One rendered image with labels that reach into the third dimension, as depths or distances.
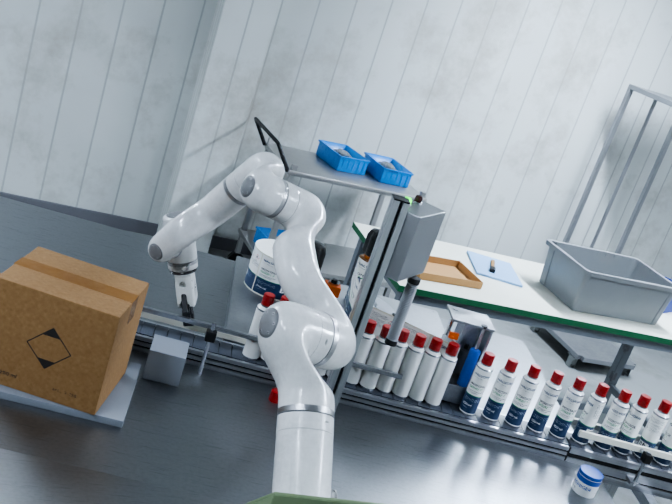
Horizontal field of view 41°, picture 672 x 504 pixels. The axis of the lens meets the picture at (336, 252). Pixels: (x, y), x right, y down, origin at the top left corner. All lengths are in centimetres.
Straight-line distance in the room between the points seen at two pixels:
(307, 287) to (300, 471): 42
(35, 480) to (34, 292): 43
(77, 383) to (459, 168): 431
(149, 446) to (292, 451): 51
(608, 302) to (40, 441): 304
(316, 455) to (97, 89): 399
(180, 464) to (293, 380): 45
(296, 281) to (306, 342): 19
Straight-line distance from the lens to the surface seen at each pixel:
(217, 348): 267
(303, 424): 186
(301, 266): 203
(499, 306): 413
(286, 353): 188
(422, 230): 240
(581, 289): 443
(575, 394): 286
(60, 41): 552
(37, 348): 226
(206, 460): 226
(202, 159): 546
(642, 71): 662
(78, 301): 218
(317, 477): 185
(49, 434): 223
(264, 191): 212
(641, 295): 464
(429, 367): 271
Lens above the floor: 206
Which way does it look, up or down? 18 degrees down
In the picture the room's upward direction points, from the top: 19 degrees clockwise
